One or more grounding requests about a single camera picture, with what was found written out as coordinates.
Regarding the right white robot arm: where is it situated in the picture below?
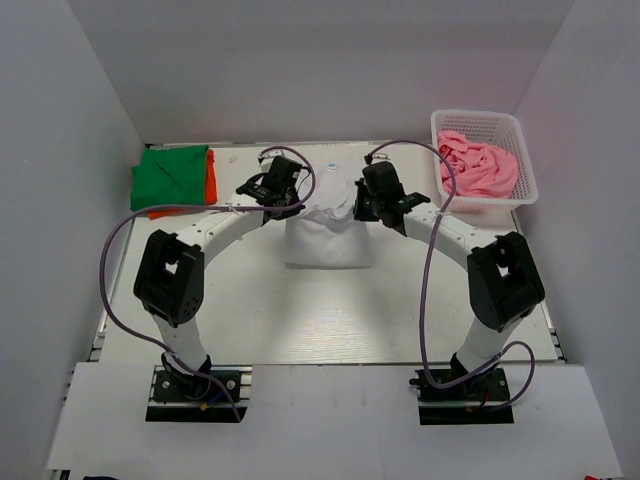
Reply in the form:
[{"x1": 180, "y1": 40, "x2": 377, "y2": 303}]
[{"x1": 354, "y1": 161, "x2": 545, "y2": 384}]

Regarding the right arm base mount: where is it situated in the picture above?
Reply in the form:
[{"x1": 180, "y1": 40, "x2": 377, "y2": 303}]
[{"x1": 409, "y1": 368, "x2": 514, "y2": 426}]

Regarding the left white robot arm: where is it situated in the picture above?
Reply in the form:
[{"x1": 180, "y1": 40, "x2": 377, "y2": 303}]
[{"x1": 133, "y1": 155, "x2": 310, "y2": 376}]

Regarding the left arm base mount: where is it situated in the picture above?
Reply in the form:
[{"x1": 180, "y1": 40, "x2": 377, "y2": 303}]
[{"x1": 145, "y1": 366, "x2": 252, "y2": 424}]

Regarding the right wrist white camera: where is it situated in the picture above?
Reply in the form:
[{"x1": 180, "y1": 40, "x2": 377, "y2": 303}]
[{"x1": 364, "y1": 152, "x2": 389, "y2": 166}]

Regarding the green folded t shirt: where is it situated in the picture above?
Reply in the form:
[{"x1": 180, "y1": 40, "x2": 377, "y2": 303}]
[{"x1": 130, "y1": 145, "x2": 209, "y2": 211}]

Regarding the wrist white camera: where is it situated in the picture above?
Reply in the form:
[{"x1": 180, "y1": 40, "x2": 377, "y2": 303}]
[
  {"x1": 364, "y1": 152, "x2": 389, "y2": 166},
  {"x1": 257, "y1": 151, "x2": 276, "y2": 172}
]

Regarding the white t shirt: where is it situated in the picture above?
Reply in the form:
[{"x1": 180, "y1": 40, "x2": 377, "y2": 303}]
[{"x1": 283, "y1": 160, "x2": 372, "y2": 269}]

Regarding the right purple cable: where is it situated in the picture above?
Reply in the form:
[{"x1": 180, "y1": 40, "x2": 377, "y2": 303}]
[{"x1": 364, "y1": 139, "x2": 536, "y2": 412}]

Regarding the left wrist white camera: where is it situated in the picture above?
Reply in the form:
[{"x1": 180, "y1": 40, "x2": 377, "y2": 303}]
[{"x1": 257, "y1": 151, "x2": 276, "y2": 172}]

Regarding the pink t shirt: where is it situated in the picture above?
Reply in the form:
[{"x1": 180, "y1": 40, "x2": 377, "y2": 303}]
[{"x1": 437, "y1": 130, "x2": 519, "y2": 199}]

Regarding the white plastic basket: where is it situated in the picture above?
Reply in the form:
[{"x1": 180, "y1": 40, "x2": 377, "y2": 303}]
[{"x1": 431, "y1": 109, "x2": 538, "y2": 214}]

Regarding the orange folded t shirt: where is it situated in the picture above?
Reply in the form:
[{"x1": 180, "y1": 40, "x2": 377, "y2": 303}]
[{"x1": 147, "y1": 148, "x2": 218, "y2": 220}]

